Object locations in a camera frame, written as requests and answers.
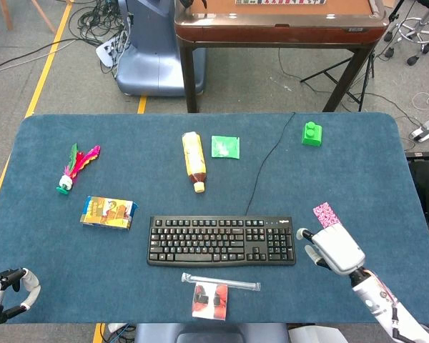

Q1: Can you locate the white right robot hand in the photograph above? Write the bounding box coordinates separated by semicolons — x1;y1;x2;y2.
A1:
295;224;366;277

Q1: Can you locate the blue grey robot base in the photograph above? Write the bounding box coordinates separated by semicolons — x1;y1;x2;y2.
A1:
114;0;207;97

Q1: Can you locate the black computer keyboard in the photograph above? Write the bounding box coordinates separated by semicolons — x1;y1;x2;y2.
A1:
147;215;297;268

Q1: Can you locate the pink patterned card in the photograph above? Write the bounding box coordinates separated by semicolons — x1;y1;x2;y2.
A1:
312;202;340;229

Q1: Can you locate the green toy building block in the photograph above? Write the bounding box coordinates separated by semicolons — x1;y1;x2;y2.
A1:
301;121;325;146

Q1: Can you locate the clear wrapped straw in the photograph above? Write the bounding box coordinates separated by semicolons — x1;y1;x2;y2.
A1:
181;272;262;292

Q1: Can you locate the red black white packet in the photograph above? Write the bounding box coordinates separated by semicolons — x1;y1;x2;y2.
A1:
192;282;230;321

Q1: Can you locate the yellow blue snack box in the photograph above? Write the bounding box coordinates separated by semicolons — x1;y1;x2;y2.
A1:
79;195;139;231

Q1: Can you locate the blue felt table mat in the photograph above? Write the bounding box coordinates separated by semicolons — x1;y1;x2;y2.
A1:
0;112;429;325

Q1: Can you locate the green foil packet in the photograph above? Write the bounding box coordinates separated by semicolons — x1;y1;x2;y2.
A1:
211;135;241;159

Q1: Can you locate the colourful feather shuttlecock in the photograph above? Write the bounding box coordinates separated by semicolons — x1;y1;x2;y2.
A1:
56;143;102;196

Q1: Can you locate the blue grey robot torso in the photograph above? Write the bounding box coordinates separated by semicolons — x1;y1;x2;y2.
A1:
134;323;350;343

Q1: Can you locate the black tripod stand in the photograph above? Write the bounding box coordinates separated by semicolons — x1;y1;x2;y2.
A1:
300;53;375;112

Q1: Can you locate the tea bottle with yellow label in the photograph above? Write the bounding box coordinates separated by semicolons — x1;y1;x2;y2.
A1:
181;131;208;194

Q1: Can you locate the brown mahjong table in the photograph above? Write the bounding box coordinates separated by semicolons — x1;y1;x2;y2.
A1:
173;0;389;114

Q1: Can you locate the chrome swivel stool base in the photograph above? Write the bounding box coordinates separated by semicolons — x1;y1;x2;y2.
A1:
383;0;429;66

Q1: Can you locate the row of mahjong tiles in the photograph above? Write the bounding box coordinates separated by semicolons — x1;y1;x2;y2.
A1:
235;0;326;6

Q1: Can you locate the white power strip with plugs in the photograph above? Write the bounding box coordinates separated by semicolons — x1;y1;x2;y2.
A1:
95;34;129;69

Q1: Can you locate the wooden chair leg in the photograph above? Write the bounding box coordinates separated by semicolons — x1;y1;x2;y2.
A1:
0;0;14;31

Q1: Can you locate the black keyboard cable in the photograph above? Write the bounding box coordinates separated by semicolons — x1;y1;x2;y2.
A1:
245;111;297;217

